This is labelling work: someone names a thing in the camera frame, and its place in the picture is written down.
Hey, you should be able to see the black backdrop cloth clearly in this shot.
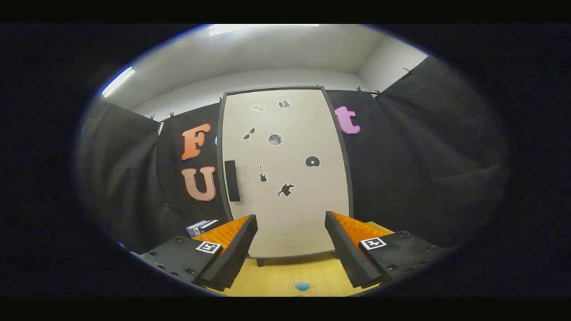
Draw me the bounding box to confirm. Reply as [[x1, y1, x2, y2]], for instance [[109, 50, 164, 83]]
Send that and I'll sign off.
[[76, 56, 509, 255]]

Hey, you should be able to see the grey cabinet body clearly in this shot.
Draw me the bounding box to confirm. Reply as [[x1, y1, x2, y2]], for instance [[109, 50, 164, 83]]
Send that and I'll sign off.
[[216, 85, 354, 267]]

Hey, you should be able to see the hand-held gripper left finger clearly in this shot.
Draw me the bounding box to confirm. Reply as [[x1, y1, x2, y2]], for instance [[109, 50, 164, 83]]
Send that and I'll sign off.
[[132, 214, 258, 292]]

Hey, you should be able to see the black door handle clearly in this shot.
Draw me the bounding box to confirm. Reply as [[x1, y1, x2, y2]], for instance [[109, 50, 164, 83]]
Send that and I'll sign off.
[[224, 160, 241, 202]]

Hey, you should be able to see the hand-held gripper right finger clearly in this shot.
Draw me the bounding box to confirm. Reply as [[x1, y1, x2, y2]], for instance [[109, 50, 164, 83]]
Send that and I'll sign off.
[[325, 211, 451, 289]]

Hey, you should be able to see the blue white box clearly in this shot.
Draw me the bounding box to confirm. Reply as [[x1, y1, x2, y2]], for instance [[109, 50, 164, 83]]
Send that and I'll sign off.
[[186, 219, 219, 238]]

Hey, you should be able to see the ceiling light panel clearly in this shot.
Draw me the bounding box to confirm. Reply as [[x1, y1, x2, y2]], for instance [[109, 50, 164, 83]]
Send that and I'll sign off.
[[208, 24, 319, 37], [102, 67, 136, 98]]

